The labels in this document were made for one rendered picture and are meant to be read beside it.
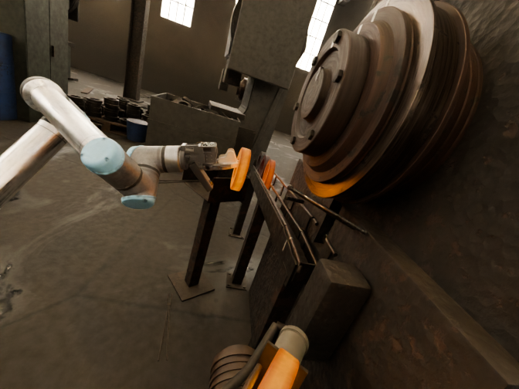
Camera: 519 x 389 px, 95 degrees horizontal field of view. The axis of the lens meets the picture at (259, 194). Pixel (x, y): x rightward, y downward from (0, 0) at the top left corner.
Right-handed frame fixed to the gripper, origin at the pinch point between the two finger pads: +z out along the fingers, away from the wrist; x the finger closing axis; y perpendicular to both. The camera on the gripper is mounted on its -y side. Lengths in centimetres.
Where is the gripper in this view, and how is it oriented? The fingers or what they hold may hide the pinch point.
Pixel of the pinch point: (241, 164)
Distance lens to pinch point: 84.6
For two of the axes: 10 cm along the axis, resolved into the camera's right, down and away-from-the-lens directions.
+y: 0.1, -9.1, -4.1
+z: 10.0, -0.2, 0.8
